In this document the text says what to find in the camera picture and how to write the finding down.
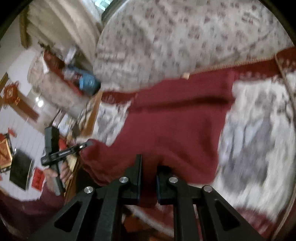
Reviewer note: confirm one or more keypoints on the white floral quilt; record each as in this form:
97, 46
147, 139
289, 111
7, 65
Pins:
145, 42

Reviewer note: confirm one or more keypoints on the red bedside cabinet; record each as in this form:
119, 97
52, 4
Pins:
58, 67

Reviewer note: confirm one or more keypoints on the blue plastic bag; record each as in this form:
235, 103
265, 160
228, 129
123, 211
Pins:
84, 80

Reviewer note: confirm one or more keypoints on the dark red garment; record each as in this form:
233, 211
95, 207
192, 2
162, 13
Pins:
176, 123

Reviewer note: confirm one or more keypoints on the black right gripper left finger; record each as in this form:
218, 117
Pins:
131, 183

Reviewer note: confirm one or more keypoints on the black wall monitor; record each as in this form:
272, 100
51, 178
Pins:
20, 169

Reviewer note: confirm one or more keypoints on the red and white plush blanket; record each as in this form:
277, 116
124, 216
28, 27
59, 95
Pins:
256, 147

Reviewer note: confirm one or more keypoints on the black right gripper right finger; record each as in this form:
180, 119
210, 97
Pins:
165, 189

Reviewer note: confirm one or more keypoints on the beige curtain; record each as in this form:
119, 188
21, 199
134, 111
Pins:
64, 24

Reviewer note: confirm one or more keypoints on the person's left forearm red sleeve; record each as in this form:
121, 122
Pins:
23, 218

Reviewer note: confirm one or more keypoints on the red chinese knot decoration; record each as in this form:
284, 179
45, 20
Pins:
11, 94

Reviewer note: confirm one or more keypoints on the person's left hand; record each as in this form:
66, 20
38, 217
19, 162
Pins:
65, 173

